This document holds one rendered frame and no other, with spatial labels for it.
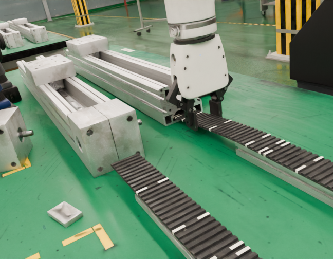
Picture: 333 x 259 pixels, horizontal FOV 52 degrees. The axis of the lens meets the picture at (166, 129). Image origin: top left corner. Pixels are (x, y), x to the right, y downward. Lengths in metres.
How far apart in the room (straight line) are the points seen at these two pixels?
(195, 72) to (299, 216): 0.30
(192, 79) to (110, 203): 0.25
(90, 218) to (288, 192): 0.28
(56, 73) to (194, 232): 0.67
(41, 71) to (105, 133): 0.41
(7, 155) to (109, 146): 0.22
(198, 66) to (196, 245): 0.33
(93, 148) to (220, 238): 0.29
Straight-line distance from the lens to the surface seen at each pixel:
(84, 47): 1.23
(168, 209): 0.44
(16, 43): 2.58
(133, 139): 0.61
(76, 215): 0.52
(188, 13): 0.59
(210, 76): 0.63
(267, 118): 0.72
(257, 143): 0.55
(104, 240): 0.47
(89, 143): 0.58
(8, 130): 0.71
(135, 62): 0.98
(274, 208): 0.48
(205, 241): 0.39
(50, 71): 0.96
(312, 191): 0.50
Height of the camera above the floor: 1.08
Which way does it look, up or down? 24 degrees down
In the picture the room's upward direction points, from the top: 10 degrees counter-clockwise
